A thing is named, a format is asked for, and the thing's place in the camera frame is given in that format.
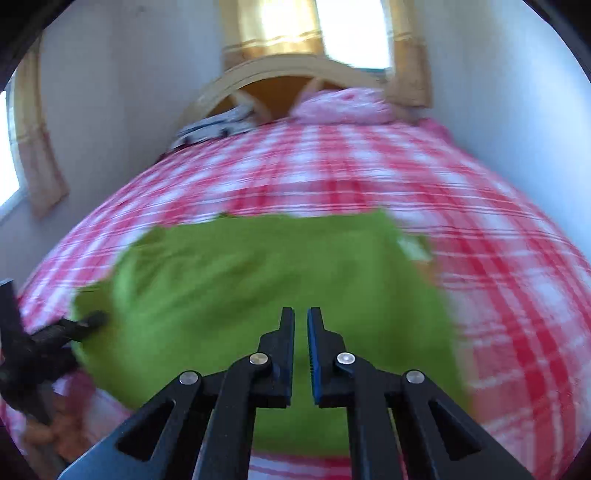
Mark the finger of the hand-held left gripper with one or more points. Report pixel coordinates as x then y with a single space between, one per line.
85 321

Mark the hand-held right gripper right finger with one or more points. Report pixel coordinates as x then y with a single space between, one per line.
314 360

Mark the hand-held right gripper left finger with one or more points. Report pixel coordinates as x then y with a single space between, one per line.
285 360

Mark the green orange striped knit sweater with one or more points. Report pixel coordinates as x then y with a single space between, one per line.
258 277

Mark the person's left hand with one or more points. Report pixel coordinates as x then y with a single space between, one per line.
60 436

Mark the side window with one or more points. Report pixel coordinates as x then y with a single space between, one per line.
9 152

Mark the yellow curtain with side window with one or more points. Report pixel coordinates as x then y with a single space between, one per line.
39 138

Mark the bed with red plaid sheet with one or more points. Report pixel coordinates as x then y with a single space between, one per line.
485 230

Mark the white blue printed pillow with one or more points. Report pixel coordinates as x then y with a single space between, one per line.
217 124

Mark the pink crumpled blanket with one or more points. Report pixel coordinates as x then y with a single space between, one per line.
346 106

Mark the pink cloth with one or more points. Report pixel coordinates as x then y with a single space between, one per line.
436 128

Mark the cream and orange wooden headboard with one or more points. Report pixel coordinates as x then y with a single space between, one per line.
272 78

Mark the yellow patterned narrow curtain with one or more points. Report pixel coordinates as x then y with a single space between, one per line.
408 60

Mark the window behind headboard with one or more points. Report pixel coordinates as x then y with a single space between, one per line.
353 32

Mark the yellow curtain above headboard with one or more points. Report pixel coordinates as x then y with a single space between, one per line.
272 27

